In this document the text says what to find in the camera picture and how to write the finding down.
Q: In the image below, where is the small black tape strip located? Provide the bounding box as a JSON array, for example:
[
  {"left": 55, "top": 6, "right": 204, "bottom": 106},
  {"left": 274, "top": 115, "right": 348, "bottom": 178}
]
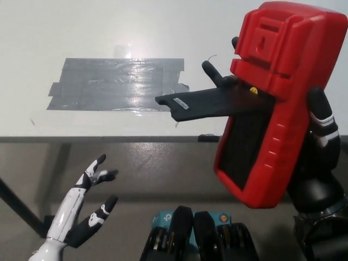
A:
[{"left": 197, "top": 133, "right": 220, "bottom": 143}]

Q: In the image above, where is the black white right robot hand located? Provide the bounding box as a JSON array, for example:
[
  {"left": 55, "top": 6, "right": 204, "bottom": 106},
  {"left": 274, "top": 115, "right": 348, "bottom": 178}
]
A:
[{"left": 201, "top": 36, "right": 342, "bottom": 173}]

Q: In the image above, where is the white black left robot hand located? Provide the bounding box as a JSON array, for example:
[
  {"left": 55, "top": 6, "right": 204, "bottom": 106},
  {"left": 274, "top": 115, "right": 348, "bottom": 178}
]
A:
[{"left": 45, "top": 154, "right": 120, "bottom": 248}]

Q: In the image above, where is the black table leg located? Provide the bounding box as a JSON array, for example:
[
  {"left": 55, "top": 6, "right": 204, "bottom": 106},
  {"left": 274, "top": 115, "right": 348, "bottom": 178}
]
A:
[{"left": 0, "top": 176, "right": 51, "bottom": 240}]

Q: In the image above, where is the grey duct tape patch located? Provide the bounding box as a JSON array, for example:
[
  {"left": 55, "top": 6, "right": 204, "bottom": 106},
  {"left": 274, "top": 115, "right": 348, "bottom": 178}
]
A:
[{"left": 46, "top": 57, "right": 192, "bottom": 111}]

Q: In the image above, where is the red digital multimeter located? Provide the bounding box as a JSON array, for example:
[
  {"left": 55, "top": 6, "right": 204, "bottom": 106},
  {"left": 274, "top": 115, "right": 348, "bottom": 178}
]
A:
[{"left": 154, "top": 2, "right": 348, "bottom": 209}]

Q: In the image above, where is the black table foot plate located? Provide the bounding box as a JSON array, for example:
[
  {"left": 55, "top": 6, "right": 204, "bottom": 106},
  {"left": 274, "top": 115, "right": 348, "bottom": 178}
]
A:
[{"left": 43, "top": 214, "right": 59, "bottom": 239}]

